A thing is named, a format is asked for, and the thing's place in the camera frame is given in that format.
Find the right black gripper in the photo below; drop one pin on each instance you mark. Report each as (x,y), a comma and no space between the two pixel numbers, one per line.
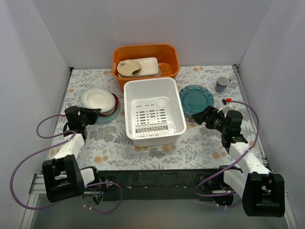
(208,116)

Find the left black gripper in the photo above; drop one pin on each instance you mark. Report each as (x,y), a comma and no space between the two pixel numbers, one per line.
(85,115)

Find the white scalloped plate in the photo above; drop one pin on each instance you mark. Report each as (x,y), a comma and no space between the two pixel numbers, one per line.
(98,98)

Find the teal embossed plate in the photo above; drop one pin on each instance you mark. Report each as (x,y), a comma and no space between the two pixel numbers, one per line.
(195,98)

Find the cream plate with sprig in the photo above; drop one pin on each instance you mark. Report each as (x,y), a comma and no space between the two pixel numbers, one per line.
(190,114)

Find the speckled beige plate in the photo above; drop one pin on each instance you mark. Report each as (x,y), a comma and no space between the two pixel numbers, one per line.
(108,113)

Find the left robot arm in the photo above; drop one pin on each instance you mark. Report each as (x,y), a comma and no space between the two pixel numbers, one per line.
(63,178)

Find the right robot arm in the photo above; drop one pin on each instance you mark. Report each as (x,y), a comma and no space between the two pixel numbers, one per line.
(261,190)

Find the white plastic bin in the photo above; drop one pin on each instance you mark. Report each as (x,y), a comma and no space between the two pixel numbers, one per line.
(153,112)

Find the orange plastic bin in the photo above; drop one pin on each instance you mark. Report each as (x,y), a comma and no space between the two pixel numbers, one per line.
(164,55)

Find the light blue plate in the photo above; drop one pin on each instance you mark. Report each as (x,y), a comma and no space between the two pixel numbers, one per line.
(105,119)

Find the floral table mat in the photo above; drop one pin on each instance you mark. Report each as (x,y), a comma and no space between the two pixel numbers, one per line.
(109,148)

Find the red brown plate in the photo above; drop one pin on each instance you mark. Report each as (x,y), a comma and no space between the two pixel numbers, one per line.
(116,102)

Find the grey ceramic cup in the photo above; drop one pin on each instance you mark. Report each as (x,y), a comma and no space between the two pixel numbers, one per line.
(221,84)

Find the cream round floral dish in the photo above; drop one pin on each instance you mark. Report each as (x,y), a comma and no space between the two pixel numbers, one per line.
(129,68)

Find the cream rectangular tray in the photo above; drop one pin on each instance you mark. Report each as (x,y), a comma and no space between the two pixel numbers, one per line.
(149,65)

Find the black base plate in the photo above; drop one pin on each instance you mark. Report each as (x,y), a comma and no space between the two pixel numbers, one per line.
(158,184)

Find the aluminium rail frame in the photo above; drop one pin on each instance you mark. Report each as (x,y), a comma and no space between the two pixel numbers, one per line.
(82,79)

